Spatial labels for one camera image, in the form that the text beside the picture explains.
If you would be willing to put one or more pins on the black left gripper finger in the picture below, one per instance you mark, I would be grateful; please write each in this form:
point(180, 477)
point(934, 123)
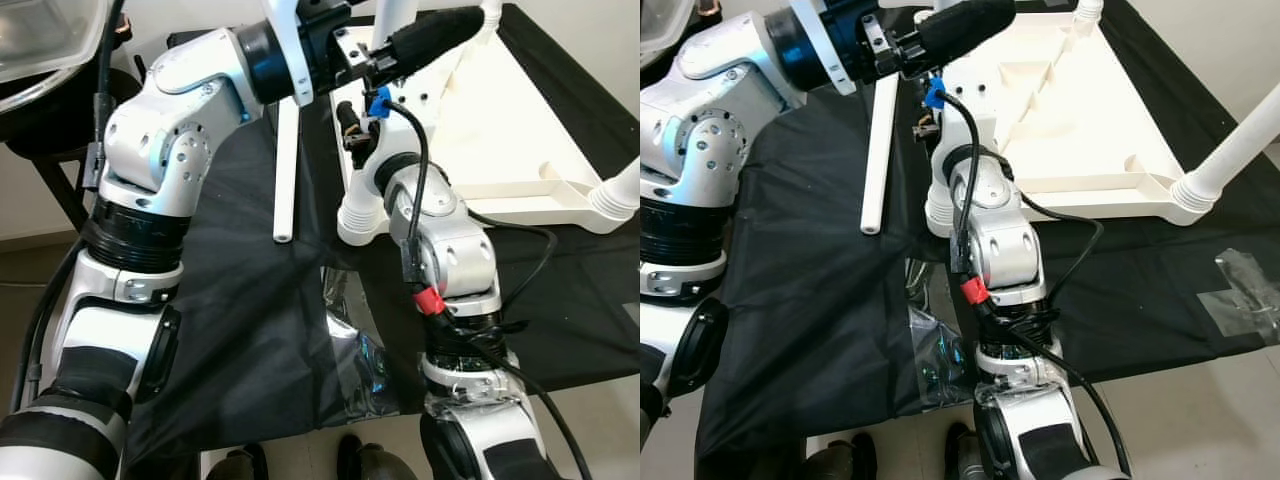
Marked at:
point(960, 35)
point(430, 45)

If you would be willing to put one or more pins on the white plastic table leg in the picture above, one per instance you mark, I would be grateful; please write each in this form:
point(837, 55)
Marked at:
point(1088, 12)
point(940, 215)
point(286, 180)
point(620, 190)
point(490, 12)
point(362, 220)
point(878, 170)
point(1240, 150)

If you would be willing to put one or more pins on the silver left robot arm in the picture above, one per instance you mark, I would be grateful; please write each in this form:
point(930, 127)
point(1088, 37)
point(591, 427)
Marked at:
point(160, 140)
point(720, 140)

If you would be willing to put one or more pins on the clear plastic storage box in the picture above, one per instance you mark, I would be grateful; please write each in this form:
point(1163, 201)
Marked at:
point(50, 35)
point(660, 25)

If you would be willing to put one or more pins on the black tablecloth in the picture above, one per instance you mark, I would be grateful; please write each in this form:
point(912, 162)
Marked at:
point(800, 330)
point(250, 330)

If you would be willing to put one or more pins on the clear tape patch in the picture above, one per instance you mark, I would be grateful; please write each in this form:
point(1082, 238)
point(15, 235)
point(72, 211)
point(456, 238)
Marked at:
point(935, 350)
point(1250, 295)
point(360, 370)

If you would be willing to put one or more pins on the black wok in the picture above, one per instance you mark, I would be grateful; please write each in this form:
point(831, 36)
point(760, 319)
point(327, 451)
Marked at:
point(40, 110)

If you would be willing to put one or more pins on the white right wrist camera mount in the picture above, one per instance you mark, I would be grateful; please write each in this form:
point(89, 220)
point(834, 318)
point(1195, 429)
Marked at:
point(405, 130)
point(985, 120)

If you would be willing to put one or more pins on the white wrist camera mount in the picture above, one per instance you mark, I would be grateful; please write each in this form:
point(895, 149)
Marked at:
point(405, 130)
point(290, 55)
point(825, 40)
point(985, 120)

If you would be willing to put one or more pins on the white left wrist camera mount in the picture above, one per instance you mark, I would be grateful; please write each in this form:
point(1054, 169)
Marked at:
point(825, 40)
point(290, 55)

